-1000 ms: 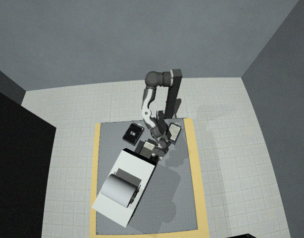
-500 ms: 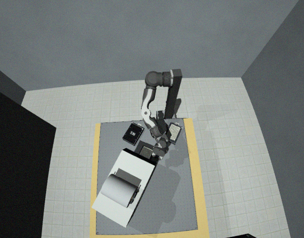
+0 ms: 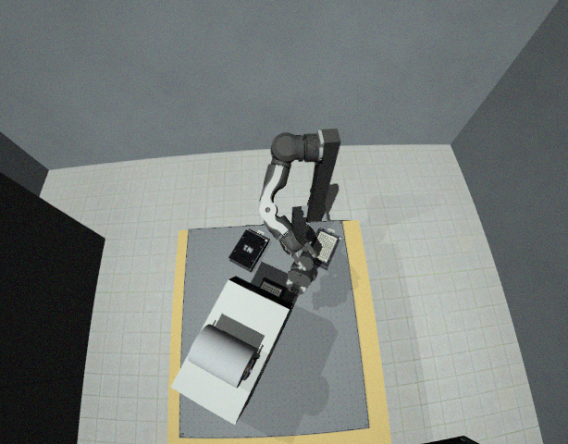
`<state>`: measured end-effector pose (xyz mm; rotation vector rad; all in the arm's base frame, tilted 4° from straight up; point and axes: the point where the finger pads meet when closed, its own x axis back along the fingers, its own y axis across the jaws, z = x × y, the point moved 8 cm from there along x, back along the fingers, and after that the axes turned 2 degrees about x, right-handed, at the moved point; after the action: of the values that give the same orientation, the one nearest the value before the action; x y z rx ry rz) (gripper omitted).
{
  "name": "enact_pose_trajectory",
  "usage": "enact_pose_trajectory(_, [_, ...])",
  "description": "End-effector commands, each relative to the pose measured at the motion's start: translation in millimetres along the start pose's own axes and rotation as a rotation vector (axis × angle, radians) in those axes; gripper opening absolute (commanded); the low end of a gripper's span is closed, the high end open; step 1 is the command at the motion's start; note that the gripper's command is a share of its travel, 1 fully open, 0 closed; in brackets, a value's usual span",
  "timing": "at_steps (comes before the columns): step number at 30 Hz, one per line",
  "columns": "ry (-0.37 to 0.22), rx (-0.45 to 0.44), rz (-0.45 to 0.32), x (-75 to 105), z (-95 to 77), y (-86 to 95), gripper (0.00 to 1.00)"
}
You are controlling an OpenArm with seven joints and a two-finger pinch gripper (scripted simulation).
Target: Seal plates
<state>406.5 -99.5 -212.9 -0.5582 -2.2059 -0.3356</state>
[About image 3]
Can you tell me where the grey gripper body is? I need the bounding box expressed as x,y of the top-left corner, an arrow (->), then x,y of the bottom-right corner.
288,262 -> 318,287

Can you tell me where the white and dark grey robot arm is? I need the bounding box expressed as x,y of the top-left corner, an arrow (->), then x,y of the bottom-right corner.
259,130 -> 324,270

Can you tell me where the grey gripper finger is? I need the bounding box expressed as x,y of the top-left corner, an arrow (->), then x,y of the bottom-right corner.
286,278 -> 296,298
291,286 -> 308,299

